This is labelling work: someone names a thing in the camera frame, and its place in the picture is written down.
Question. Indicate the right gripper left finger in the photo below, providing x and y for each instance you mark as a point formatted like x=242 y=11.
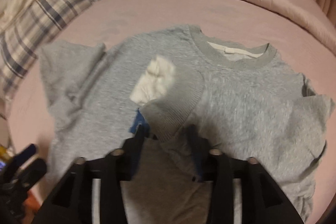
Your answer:
x=122 y=163

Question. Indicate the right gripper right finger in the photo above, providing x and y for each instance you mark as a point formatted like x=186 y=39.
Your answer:
x=210 y=163

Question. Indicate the grey sweatshirt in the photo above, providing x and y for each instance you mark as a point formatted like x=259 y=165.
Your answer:
x=246 y=101

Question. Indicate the pink bed sheet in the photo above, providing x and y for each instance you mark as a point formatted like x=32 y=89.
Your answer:
x=111 y=21

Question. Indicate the plaid pillow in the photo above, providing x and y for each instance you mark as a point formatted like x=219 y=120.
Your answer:
x=39 y=24

